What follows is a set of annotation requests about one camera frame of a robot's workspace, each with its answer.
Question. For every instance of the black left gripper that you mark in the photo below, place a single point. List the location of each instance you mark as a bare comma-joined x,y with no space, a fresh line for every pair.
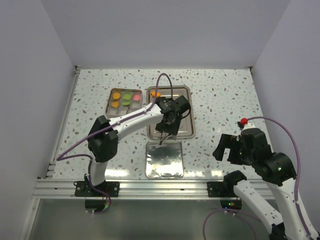
173,130

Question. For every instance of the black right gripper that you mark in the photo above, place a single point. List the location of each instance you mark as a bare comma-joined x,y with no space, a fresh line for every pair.
226,140

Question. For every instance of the steel slotted tongs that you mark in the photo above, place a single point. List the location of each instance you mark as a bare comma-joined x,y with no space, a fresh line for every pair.
164,138

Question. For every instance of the pink round cookie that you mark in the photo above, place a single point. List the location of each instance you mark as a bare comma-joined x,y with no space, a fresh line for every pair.
136,97

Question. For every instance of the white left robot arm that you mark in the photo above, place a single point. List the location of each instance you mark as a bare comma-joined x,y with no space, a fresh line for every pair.
105,135

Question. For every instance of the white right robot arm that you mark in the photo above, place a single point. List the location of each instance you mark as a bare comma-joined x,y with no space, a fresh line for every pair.
290,220

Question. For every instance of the large steel baking tray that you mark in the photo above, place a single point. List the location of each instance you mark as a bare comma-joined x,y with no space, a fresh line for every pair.
187,129

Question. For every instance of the orange fish cookie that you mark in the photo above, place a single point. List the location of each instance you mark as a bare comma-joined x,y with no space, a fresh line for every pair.
155,94

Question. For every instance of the small square steel lid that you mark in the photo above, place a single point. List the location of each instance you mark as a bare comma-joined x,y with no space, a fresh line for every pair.
164,161

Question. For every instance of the beige compartment cookie box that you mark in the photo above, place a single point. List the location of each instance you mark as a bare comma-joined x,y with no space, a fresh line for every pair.
122,101

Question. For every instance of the red cable connector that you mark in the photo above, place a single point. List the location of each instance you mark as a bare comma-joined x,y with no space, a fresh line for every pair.
244,121

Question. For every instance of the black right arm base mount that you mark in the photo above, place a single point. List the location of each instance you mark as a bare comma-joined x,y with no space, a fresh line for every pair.
216,189

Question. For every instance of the aluminium frame rail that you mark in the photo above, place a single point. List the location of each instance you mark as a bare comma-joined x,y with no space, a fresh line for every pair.
129,189

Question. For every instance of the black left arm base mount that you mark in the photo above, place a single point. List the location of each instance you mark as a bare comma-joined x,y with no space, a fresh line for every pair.
83,189

